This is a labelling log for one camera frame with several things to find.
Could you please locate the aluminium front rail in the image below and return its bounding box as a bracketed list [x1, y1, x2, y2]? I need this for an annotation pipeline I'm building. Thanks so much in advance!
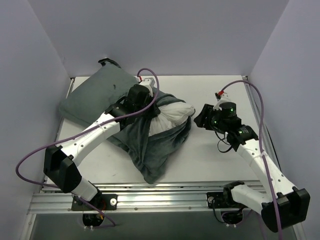
[27, 181, 300, 213]

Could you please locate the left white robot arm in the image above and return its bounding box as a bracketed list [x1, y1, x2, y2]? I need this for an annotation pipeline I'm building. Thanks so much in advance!
[43, 81, 160, 210]

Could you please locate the zebra and grey pillowcase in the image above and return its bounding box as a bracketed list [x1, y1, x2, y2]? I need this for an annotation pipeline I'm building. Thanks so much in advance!
[58, 63, 192, 184]

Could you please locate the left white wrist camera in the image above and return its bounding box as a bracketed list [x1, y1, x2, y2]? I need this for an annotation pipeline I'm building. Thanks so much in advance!
[139, 77, 156, 96]

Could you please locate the white pillow insert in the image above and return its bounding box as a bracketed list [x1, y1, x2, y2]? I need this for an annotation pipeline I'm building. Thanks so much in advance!
[148, 101, 196, 137]

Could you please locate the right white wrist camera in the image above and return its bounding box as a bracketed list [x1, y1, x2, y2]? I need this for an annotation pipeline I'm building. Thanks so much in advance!
[213, 90, 231, 110]

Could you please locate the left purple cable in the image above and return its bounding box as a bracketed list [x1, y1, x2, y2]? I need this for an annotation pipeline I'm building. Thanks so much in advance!
[15, 67, 160, 188]

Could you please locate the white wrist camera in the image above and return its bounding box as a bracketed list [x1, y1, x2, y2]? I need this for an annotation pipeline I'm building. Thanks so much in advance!
[213, 90, 231, 110]
[139, 77, 156, 96]

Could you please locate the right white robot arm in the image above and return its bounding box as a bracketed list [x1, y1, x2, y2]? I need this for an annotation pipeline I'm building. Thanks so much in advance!
[194, 102, 311, 233]

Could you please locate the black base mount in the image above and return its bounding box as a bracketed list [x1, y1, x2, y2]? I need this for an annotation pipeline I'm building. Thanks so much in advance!
[206, 191, 232, 209]
[71, 193, 118, 211]

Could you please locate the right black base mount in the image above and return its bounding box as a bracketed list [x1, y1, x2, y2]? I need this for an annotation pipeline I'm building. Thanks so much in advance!
[206, 191, 232, 209]

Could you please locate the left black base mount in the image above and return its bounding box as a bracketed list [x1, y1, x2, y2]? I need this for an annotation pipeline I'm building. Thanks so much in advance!
[71, 193, 118, 211]

